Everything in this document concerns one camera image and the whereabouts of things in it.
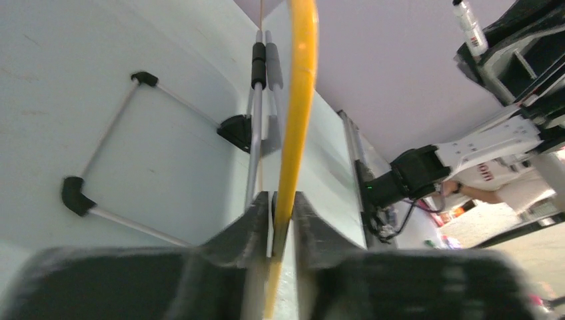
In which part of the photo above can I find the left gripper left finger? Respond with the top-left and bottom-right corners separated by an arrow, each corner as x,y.
1,191 -> 270,319

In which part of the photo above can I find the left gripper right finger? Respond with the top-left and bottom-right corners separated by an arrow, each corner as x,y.
292,193 -> 536,319

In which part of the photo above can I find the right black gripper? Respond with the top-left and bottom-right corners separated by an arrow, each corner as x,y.
454,1 -> 564,128

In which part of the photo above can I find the silver whiteboard marker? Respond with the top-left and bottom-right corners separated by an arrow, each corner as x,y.
452,0 -> 489,58

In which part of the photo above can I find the yellow framed whiteboard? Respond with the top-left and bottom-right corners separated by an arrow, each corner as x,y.
264,0 -> 318,319

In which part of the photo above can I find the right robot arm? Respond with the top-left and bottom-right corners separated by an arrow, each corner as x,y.
358,1 -> 564,210

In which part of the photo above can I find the person in white shirt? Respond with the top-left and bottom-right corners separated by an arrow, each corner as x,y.
433,160 -> 554,214

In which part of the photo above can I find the white wire board stand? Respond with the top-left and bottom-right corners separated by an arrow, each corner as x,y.
61,29 -> 285,248

